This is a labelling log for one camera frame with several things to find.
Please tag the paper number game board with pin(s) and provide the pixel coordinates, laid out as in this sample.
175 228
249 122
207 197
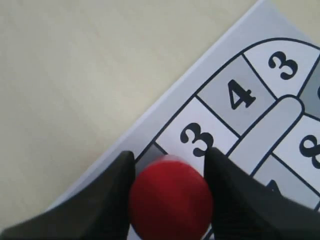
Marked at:
254 95

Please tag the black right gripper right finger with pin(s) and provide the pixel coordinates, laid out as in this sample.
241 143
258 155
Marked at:
245 209

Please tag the red cylinder game piece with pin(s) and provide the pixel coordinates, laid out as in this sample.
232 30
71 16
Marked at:
170 200

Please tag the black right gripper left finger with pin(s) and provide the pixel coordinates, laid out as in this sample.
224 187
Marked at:
97 212

